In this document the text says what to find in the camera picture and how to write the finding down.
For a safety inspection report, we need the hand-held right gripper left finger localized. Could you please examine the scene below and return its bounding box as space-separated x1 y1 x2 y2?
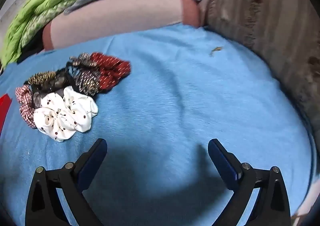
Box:
25 138 108 226

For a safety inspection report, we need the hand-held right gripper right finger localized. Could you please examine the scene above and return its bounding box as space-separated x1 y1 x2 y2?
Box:
208 138 292 226

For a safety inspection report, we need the white dotted scrunchie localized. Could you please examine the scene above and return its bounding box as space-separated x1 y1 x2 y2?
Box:
33 92 77 142
62 86 99 133

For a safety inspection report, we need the red checked scrunchie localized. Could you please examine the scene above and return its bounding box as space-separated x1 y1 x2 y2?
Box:
15 85 35 129

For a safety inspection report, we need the black hair claw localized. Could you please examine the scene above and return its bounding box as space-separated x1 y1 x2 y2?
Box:
56 64 80 89

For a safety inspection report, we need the red dotted scrunchie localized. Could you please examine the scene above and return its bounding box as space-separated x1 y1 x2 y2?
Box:
89 52 132 91

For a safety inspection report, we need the grey black organza scrunchie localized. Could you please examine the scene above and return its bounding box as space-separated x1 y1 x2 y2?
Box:
24 71 65 109

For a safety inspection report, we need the red tray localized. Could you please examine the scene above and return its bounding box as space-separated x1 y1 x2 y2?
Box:
0 94 12 136

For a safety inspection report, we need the pink bolster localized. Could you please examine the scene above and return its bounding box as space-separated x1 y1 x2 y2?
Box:
42 0 200 50

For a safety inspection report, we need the striped floral sofa cushion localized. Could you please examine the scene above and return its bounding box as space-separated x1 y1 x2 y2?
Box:
200 0 320 126

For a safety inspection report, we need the green quilt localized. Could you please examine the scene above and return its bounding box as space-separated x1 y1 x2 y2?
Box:
0 0 94 66

